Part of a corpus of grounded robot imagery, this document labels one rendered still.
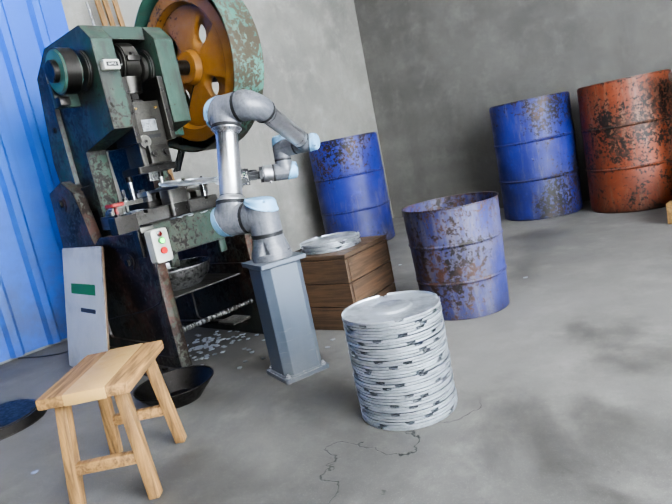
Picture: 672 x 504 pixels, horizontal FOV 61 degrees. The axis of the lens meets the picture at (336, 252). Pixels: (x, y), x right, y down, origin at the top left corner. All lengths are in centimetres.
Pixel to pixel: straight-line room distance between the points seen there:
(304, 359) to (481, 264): 82
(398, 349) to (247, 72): 160
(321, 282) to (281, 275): 53
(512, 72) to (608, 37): 77
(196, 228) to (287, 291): 69
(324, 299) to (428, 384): 106
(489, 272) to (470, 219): 24
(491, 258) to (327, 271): 71
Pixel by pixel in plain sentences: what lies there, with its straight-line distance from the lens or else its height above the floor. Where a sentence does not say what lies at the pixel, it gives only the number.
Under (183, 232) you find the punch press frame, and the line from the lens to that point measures 256.
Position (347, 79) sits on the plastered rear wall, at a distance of 569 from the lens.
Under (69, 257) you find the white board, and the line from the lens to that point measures 308.
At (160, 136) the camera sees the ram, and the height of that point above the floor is 101.
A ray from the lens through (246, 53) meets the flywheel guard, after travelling 273.
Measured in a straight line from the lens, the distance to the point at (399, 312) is 161.
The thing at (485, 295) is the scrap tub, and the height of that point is 9.
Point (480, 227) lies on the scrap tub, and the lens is 237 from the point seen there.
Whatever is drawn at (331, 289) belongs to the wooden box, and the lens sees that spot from 254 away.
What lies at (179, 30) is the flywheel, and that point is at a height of 152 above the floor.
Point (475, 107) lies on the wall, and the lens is 532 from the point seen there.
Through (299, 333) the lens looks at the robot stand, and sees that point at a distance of 211.
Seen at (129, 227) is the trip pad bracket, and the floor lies 66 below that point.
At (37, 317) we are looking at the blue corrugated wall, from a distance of 375.
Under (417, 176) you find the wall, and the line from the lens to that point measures 570.
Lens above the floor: 79
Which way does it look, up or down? 10 degrees down
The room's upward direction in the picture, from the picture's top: 11 degrees counter-clockwise
